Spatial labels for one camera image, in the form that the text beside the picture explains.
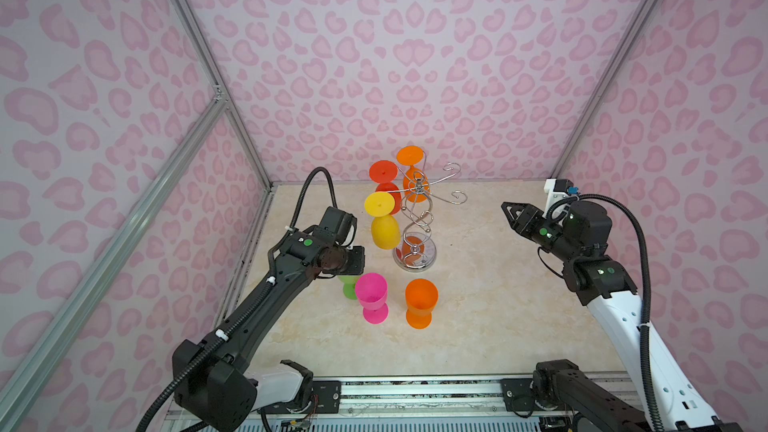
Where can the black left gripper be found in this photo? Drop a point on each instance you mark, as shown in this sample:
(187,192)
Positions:
(359,261)

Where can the green wine glass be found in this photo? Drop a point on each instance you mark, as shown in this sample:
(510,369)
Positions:
(349,286)

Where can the orange wine glass back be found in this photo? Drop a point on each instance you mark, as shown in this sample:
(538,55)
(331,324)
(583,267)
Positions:
(415,182)

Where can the orange wine glass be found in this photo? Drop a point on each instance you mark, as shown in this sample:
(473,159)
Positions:
(415,182)
(421,297)

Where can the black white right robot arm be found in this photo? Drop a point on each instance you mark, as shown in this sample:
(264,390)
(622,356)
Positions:
(576,232)

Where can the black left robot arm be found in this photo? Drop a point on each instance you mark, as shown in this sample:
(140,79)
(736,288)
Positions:
(209,376)

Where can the chrome wire wine glass rack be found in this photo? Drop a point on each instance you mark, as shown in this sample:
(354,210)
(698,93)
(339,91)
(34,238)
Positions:
(417,251)

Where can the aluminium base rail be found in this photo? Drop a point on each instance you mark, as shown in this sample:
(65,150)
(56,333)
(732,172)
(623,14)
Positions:
(420,399)

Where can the red wine glass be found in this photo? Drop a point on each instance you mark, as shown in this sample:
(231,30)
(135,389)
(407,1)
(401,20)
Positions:
(383,173)

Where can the yellow wine glass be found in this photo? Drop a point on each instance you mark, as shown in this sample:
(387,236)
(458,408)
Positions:
(384,228)

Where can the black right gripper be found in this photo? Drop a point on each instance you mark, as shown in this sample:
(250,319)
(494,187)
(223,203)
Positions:
(525,218)

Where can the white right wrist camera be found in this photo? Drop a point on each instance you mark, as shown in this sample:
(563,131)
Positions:
(558,189)

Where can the pink wine glass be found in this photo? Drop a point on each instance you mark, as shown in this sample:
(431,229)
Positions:
(372,293)

